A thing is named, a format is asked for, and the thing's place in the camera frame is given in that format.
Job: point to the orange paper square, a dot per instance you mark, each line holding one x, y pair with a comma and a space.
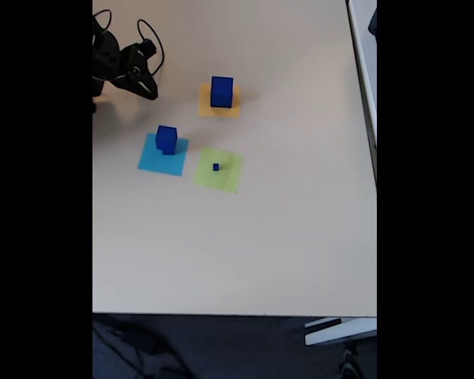
205, 111

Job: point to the light blue paper square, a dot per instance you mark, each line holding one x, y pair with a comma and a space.
154, 163

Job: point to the green paper square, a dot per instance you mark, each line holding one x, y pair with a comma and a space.
229, 177

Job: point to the medium blue cube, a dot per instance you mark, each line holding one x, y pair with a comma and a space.
166, 138

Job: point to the large blue cube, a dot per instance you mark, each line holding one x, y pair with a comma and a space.
222, 92

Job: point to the dark object on adjacent table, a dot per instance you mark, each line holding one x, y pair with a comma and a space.
373, 21

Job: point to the white table foot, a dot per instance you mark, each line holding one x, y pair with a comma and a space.
339, 331

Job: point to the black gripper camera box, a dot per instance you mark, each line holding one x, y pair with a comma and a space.
148, 46

